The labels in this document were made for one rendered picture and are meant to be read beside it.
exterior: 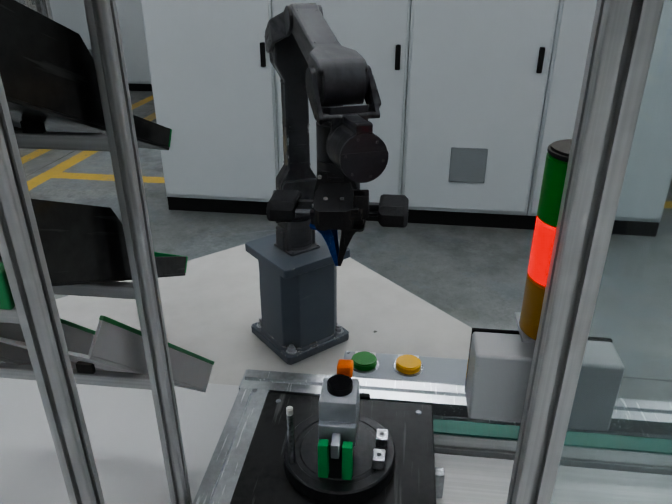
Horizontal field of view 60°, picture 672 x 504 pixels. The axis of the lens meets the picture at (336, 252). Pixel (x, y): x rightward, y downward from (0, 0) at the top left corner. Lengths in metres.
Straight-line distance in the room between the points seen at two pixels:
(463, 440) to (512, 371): 0.37
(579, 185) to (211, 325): 0.96
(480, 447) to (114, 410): 0.60
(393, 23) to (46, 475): 3.04
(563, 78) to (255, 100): 1.81
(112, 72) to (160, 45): 3.36
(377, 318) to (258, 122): 2.68
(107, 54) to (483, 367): 0.42
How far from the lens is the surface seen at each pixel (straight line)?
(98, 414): 1.09
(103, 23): 0.56
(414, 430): 0.83
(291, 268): 1.02
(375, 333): 1.21
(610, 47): 0.40
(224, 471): 0.81
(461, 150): 3.71
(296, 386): 0.91
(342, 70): 0.72
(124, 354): 0.68
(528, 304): 0.50
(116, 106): 0.57
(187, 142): 4.00
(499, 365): 0.52
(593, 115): 0.41
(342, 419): 0.71
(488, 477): 0.87
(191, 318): 1.29
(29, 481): 1.02
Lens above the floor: 1.53
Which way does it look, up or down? 26 degrees down
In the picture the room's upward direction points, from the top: straight up
